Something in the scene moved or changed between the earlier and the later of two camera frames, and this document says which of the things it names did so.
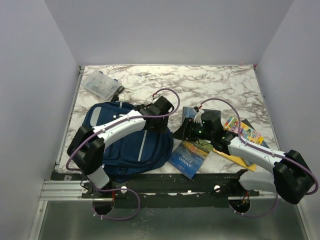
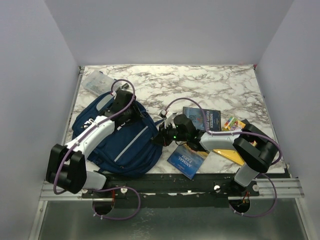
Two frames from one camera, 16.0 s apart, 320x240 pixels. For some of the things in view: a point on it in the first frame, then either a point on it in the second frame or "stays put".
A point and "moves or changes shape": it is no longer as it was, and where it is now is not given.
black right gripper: x=183 y=133 -> x=162 y=137
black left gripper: x=161 y=127 -> x=137 y=115
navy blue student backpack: x=142 y=150 moves or changes shape
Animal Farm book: x=189 y=155 stays put
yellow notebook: x=237 y=159 stays put
